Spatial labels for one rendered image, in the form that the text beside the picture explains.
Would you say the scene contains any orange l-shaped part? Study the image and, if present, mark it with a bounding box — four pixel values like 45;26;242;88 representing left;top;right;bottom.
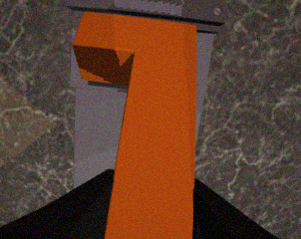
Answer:
72;12;197;239

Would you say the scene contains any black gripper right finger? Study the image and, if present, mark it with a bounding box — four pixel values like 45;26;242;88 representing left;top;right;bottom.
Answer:
191;178;278;239

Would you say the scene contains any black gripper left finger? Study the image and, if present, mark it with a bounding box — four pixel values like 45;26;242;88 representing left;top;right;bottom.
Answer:
0;170;115;239

